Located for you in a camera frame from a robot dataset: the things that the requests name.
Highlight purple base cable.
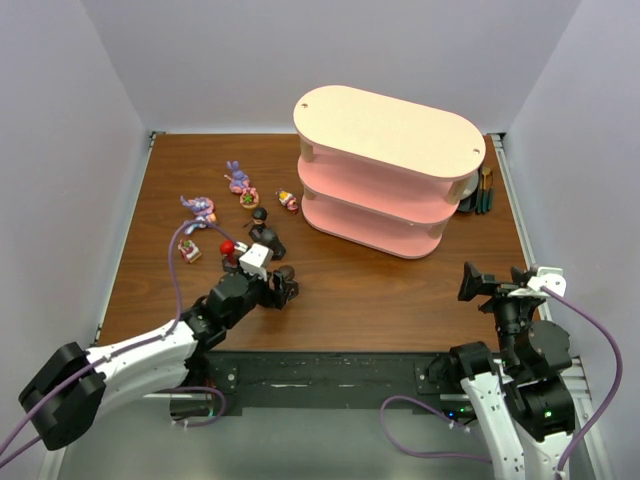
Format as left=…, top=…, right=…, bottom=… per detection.
left=379, top=395, right=494, bottom=464
left=144, top=387, right=227, bottom=429

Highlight purple bunny toy upright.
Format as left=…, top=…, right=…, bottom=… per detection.
left=224, top=161, right=250, bottom=194

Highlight red white cake toy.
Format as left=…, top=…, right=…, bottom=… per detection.
left=177, top=239, right=201, bottom=264

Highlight pink donut toy green star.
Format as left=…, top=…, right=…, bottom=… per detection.
left=239, top=187, right=260, bottom=210

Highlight black-haired figurine on base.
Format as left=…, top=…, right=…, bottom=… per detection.
left=245, top=207, right=268, bottom=228

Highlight black bat-masked figurine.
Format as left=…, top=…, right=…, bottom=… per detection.
left=249, top=224, right=286, bottom=260

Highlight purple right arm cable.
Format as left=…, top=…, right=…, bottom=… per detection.
left=542, top=284, right=624, bottom=476

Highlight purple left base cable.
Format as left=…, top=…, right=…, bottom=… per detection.
left=144, top=387, right=227, bottom=429

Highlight pink yellow character toy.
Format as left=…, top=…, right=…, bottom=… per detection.
left=275, top=188, right=299, bottom=214

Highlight pink three-tier oval shelf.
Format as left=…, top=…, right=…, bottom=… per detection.
left=293, top=85, right=486, bottom=259

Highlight purple bunny toy lying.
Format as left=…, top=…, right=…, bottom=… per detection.
left=180, top=196, right=217, bottom=235

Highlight red spider hero figurine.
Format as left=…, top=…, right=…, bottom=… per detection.
left=219, top=240, right=239, bottom=273

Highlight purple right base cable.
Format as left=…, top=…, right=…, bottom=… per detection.
left=379, top=395, right=494, bottom=464

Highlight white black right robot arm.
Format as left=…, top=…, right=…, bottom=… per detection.
left=447, top=262, right=575, bottom=479

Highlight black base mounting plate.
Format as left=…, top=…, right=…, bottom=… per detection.
left=183, top=350, right=474, bottom=420

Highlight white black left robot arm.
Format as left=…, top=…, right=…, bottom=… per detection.
left=18, top=265, right=299, bottom=451

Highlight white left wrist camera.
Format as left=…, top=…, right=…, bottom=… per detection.
left=239, top=243, right=273, bottom=281

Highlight brown-haired hero figurine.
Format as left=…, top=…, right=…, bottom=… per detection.
left=276, top=265, right=295, bottom=281

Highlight dark tools behind shelf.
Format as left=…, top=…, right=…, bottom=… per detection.
left=457, top=166, right=494, bottom=215

